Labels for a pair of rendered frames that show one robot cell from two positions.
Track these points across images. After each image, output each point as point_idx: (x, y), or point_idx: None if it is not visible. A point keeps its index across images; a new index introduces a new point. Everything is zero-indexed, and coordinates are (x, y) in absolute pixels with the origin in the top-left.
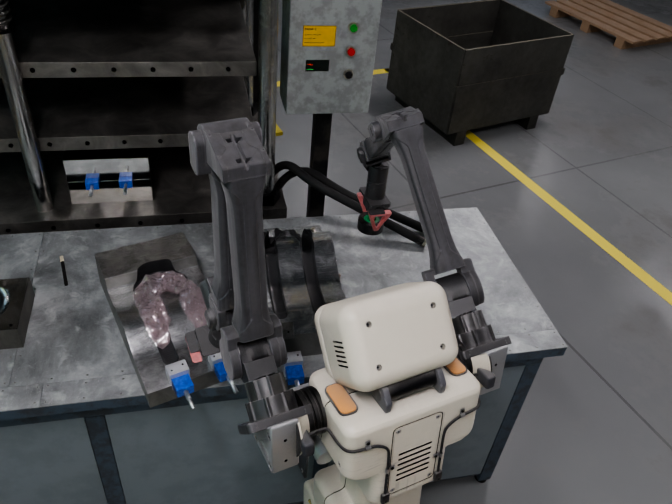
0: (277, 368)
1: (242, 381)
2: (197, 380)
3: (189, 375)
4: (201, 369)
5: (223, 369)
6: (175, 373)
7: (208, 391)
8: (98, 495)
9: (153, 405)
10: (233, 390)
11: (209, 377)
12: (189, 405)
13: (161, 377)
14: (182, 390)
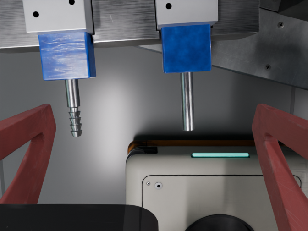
0: (307, 53)
1: (218, 59)
2: (112, 43)
3: (90, 33)
4: (128, 21)
5: (180, 56)
6: (44, 30)
7: (141, 47)
8: None
9: (14, 52)
10: (183, 123)
11: (145, 41)
12: (69, 124)
13: (20, 8)
14: (60, 79)
